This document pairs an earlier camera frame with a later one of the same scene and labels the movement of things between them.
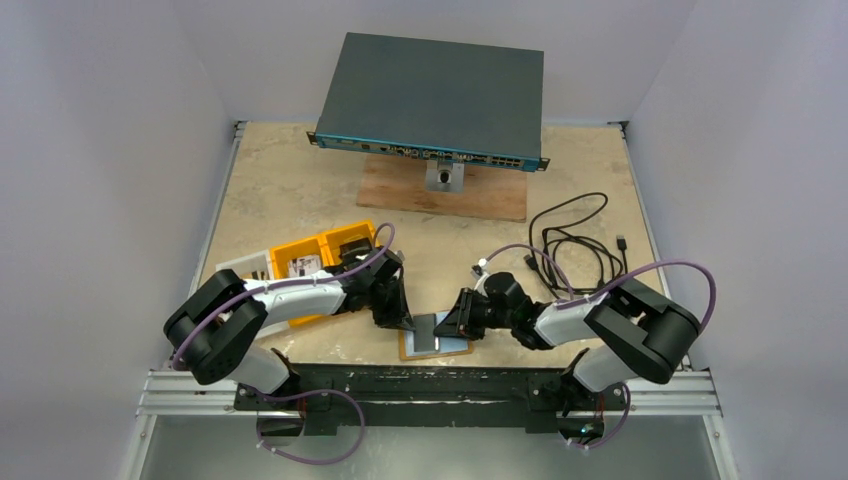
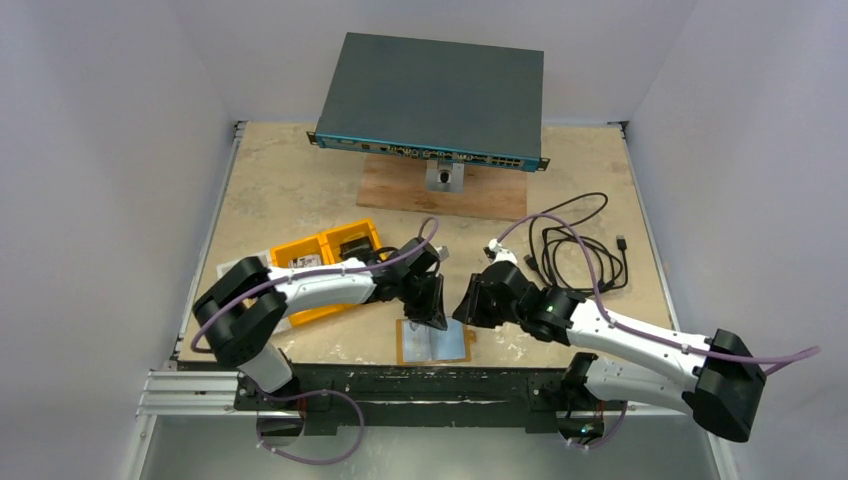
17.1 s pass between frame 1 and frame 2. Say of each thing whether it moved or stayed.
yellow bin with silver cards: stayed
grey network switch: stayed
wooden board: stayed
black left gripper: moved
